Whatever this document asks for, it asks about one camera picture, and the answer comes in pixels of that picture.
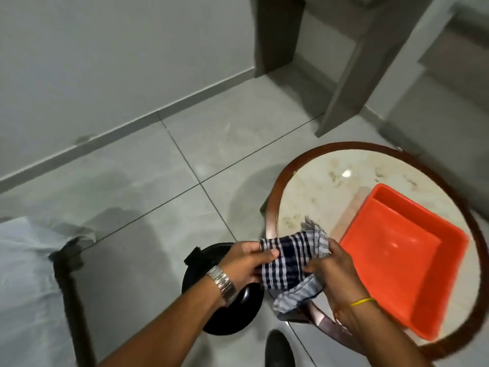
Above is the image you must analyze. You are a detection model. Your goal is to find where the person's right forearm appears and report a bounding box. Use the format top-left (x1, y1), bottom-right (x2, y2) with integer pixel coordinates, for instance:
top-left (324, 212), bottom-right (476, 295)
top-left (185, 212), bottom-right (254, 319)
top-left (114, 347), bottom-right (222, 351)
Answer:
top-left (335, 300), bottom-right (433, 367)

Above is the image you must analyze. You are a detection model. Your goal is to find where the person's right hand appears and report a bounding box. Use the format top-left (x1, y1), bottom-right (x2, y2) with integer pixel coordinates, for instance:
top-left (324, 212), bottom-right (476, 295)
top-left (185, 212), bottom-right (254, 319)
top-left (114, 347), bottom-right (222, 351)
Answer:
top-left (304, 238), bottom-right (370, 312)

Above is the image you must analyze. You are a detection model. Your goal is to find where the black round dustbin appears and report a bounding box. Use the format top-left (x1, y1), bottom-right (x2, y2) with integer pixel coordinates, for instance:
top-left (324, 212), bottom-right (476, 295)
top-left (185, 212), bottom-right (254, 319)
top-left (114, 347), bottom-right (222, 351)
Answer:
top-left (182, 242), bottom-right (266, 335)

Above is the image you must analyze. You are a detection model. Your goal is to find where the person's left hand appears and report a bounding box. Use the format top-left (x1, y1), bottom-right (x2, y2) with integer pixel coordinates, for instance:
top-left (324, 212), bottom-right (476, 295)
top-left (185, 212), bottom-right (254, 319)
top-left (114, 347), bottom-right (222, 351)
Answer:
top-left (219, 241), bottom-right (280, 289)

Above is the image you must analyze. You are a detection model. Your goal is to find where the white bed sheet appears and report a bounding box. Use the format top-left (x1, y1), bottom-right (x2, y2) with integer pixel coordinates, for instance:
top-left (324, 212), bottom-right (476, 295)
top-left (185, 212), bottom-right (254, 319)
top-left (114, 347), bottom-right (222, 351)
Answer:
top-left (0, 217), bottom-right (96, 367)

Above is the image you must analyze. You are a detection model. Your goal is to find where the silver metal wristwatch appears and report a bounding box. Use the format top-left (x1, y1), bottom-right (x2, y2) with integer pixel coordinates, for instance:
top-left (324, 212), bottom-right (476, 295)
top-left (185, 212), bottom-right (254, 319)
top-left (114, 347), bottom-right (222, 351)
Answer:
top-left (206, 266), bottom-right (238, 307)

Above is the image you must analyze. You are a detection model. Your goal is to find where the round wooden marble-top table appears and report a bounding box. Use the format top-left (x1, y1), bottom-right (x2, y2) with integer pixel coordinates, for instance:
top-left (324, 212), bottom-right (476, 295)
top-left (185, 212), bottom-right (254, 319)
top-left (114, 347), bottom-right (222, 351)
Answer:
top-left (261, 141), bottom-right (489, 361)

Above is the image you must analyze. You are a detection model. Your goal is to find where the grey wooden desk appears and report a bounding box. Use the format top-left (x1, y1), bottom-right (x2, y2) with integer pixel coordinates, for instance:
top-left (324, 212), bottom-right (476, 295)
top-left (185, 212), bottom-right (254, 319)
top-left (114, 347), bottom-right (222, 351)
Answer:
top-left (250, 0), bottom-right (436, 138)

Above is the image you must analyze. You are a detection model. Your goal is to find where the orange plastic tray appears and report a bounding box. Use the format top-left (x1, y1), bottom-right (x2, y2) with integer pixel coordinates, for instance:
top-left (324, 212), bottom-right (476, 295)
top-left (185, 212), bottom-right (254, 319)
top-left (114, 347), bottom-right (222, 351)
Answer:
top-left (338, 183), bottom-right (470, 341)

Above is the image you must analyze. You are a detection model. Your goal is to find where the blue white checkered cloth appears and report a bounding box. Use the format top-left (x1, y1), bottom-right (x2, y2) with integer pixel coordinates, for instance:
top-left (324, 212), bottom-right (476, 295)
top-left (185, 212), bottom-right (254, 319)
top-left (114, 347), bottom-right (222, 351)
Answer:
top-left (260, 216), bottom-right (331, 314)

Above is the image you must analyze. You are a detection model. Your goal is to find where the person's left forearm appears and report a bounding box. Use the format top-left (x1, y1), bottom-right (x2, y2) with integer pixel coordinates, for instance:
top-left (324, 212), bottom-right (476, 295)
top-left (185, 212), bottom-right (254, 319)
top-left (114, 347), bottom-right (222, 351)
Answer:
top-left (97, 280), bottom-right (229, 367)

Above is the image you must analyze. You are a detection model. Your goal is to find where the person's black shoe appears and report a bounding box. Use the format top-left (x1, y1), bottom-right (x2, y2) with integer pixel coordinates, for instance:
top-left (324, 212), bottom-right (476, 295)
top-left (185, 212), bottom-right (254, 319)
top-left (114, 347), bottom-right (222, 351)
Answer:
top-left (265, 330), bottom-right (296, 367)

